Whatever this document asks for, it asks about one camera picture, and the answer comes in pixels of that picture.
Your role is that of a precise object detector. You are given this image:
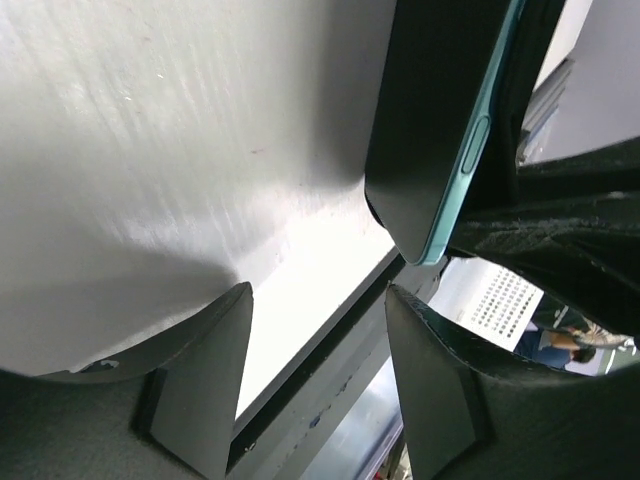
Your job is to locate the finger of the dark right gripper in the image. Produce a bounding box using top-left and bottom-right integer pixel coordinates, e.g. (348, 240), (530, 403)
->
(447, 1), (639, 335)

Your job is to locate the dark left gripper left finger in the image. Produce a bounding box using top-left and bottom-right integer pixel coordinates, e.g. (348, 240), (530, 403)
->
(1, 282), (253, 479)

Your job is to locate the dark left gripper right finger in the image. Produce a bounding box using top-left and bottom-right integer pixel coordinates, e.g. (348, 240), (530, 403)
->
(385, 284), (639, 480)

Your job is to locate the teal-edged smartphone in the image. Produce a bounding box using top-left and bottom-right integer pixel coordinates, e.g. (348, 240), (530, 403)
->
(365, 1), (524, 265)

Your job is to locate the person in background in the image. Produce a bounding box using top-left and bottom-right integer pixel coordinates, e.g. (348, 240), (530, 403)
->
(551, 306), (637, 374)

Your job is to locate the black table edge rail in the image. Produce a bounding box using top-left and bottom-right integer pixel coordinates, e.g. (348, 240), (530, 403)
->
(229, 250), (405, 462)

